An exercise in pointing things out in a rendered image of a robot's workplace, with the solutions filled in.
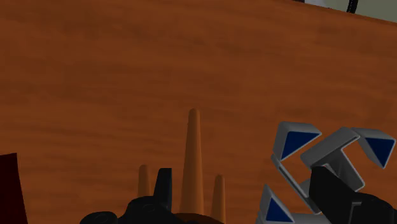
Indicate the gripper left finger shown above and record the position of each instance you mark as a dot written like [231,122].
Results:
[145,211]

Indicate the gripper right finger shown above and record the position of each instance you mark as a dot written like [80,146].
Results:
[335,198]

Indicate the grey and blue angular figure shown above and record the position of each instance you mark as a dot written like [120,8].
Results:
[333,149]

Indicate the orange three-spike stand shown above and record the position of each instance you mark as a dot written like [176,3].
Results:
[193,173]

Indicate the dark red box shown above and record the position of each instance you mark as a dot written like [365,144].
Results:
[11,192]

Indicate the black slanted bar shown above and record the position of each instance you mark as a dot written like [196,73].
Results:
[351,6]

